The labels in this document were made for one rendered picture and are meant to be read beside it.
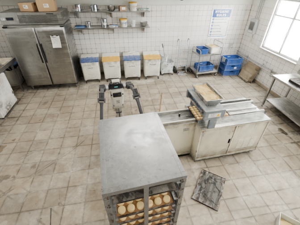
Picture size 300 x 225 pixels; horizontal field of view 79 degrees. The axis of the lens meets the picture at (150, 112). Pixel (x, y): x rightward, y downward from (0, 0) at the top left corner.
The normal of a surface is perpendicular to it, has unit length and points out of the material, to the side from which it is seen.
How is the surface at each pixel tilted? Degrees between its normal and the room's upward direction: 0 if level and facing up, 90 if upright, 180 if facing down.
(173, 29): 90
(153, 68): 92
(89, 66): 94
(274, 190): 0
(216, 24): 90
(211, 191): 0
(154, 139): 0
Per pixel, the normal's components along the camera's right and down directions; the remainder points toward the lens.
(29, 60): 0.17, 0.58
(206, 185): 0.01, -0.81
